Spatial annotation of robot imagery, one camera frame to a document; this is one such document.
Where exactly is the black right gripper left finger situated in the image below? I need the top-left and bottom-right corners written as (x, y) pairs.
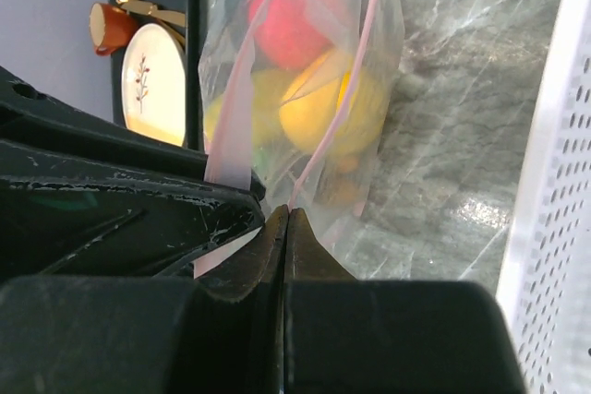
top-left (1, 207), bottom-right (289, 393)

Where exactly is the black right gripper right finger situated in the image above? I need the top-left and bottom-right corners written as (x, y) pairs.
top-left (283, 209), bottom-right (525, 393)

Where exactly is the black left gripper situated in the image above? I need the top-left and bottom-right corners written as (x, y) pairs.
top-left (1, 71), bottom-right (265, 279)

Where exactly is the orange ginger root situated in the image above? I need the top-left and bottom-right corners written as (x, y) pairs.
top-left (315, 154), bottom-right (368, 207)

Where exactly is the yellow green starfruit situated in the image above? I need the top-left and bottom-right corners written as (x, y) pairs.
top-left (202, 68), bottom-right (296, 146)

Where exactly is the yellow lemon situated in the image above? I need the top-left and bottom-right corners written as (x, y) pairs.
top-left (279, 49), bottom-right (388, 157)

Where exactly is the clear zip top bag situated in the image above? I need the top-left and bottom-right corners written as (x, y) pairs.
top-left (199, 0), bottom-right (404, 251)

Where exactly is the dark purple mangosteen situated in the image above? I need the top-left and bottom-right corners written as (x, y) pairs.
top-left (223, 0), bottom-right (248, 50)

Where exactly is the cream plate with leaf pattern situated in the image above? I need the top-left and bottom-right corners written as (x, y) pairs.
top-left (121, 23), bottom-right (187, 146)

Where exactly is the small brown cup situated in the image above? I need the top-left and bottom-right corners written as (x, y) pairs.
top-left (89, 2), bottom-right (139, 56)

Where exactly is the gold spoon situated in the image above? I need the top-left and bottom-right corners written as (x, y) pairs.
top-left (115, 0), bottom-right (187, 27)

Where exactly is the white perforated plastic basket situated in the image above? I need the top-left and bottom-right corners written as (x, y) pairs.
top-left (496, 0), bottom-right (590, 393)

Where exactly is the black rectangular tray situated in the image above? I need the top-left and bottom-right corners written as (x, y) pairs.
top-left (106, 0), bottom-right (205, 151)

